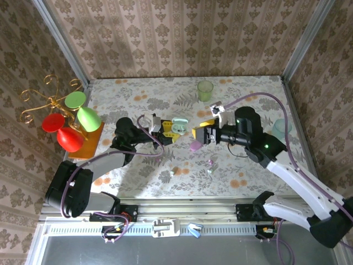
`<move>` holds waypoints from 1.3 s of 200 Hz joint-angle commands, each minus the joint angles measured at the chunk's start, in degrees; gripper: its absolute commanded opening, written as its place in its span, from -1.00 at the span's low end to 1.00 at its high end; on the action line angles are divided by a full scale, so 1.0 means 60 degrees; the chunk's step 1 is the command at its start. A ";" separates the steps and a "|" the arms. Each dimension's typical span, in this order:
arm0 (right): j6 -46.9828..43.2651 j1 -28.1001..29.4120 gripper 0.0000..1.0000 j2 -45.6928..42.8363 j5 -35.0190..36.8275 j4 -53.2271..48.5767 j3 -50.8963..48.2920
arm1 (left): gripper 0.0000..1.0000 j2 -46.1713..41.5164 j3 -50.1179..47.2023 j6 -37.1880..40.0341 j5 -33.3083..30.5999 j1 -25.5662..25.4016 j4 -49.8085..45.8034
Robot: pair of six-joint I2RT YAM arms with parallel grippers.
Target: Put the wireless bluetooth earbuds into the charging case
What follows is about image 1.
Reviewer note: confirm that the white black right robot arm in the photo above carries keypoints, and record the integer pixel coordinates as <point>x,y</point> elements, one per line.
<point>298,176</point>

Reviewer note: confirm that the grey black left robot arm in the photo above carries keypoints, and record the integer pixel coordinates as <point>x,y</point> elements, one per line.
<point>110,163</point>

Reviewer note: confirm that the green translucent plastic cup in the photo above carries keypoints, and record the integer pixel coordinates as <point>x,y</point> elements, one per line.
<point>205,92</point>

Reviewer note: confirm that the blue translucent plastic cup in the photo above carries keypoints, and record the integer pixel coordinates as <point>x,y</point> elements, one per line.
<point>280,131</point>

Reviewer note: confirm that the orange wooden base board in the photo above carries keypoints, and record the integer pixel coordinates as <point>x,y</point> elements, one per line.
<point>91,143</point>

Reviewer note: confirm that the green plastic goblet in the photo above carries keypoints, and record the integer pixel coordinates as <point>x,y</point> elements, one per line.
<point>88,119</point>

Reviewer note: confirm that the red plastic goblet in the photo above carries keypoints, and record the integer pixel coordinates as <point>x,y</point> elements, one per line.
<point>70,140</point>

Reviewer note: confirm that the black yellow power connector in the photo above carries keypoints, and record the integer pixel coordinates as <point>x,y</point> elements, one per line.
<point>115,229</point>
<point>266,230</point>

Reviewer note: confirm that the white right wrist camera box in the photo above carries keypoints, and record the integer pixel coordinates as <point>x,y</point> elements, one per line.
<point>219,110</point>

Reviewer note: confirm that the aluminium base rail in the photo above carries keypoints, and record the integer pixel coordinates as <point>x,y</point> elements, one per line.
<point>187,209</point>

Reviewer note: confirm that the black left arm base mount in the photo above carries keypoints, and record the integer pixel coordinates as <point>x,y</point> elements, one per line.
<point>132,212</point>

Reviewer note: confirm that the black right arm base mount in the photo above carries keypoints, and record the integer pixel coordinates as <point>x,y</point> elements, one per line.
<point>242,211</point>

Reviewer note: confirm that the white plastic bracket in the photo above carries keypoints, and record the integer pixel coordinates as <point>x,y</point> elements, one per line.
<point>165,227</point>

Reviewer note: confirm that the aluminium frame post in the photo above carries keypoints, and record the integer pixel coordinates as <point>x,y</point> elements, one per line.
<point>306,41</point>
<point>63,44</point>

